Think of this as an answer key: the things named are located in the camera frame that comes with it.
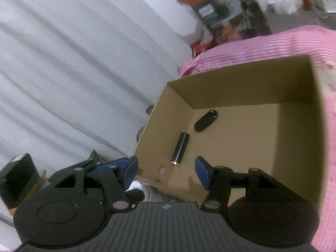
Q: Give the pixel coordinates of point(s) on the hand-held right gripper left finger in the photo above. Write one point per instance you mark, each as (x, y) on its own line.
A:
(130, 172)

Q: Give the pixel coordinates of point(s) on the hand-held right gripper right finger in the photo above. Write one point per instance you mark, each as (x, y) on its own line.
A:
(202, 170)

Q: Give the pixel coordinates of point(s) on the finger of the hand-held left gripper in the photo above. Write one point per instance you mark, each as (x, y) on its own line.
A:
(103, 166)

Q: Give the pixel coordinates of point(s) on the black cylinder tube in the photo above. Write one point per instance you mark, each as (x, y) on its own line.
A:
(180, 148)

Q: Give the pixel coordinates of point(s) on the brown cardboard box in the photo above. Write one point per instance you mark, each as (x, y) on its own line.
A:
(236, 149)

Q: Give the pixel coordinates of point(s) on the black oval key fob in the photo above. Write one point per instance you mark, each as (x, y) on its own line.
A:
(206, 120)

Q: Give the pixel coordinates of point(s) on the black box with label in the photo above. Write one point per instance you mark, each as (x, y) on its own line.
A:
(15, 181)

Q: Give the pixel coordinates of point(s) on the white curtain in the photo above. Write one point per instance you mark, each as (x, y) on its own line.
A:
(65, 71)

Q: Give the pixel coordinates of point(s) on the red bag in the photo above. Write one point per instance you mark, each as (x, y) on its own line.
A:
(198, 48)

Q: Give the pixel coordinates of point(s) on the pink checkered cloth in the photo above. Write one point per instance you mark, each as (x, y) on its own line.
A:
(262, 44)

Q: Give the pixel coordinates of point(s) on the orange printed appliance box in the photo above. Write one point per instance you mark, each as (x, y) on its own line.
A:
(231, 13)

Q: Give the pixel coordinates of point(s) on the white plastic bag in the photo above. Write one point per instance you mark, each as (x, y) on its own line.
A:
(283, 4)

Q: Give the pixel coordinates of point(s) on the red bottle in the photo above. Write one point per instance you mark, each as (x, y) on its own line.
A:
(306, 2)

